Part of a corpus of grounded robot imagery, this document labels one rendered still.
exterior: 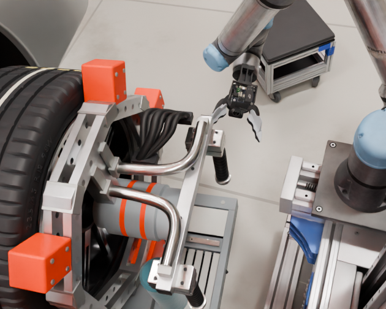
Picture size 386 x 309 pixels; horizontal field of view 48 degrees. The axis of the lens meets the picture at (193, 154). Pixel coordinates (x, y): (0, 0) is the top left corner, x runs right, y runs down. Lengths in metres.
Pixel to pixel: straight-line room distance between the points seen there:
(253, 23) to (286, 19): 1.27
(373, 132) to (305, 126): 1.30
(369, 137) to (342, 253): 0.34
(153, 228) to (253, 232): 0.98
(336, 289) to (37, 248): 0.69
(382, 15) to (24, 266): 0.81
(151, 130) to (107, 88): 0.13
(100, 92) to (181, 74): 1.56
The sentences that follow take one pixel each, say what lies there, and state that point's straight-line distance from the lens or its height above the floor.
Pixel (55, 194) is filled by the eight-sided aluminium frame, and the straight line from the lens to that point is 0.85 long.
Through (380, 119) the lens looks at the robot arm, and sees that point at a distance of 0.97.
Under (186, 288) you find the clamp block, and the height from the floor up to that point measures 0.95.
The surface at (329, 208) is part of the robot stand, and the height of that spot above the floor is 0.82.
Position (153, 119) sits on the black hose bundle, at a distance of 0.97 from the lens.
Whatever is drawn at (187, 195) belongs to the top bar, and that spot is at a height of 0.98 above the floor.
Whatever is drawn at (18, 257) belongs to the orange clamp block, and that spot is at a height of 1.12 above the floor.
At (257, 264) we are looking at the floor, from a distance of 1.90.
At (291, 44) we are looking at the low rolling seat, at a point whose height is 0.34.
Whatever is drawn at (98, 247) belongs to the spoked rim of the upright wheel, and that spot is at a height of 0.62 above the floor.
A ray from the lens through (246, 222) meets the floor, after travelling 1.96.
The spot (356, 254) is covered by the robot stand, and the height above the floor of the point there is 0.73.
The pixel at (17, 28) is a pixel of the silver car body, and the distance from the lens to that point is 1.44.
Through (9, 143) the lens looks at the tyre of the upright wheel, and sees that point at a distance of 0.90.
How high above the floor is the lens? 1.80
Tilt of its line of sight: 57 degrees down
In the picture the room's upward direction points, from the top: 14 degrees counter-clockwise
